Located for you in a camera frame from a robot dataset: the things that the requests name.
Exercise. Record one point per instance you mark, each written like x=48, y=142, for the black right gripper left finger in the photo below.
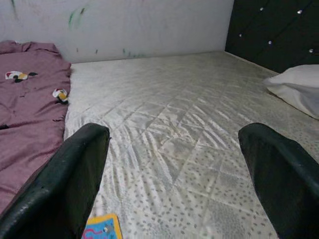
x=57, y=184

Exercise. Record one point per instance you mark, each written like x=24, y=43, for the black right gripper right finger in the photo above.
x=286, y=184

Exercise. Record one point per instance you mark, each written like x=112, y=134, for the colourful children's board book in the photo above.
x=102, y=227

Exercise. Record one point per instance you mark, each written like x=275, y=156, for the white pillow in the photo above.
x=299, y=84

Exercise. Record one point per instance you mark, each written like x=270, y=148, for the mauve patterned blanket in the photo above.
x=30, y=112

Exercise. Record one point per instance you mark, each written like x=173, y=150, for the white quilted mattress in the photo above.
x=174, y=124

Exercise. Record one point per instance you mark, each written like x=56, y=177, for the black tufted headboard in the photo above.
x=274, y=30

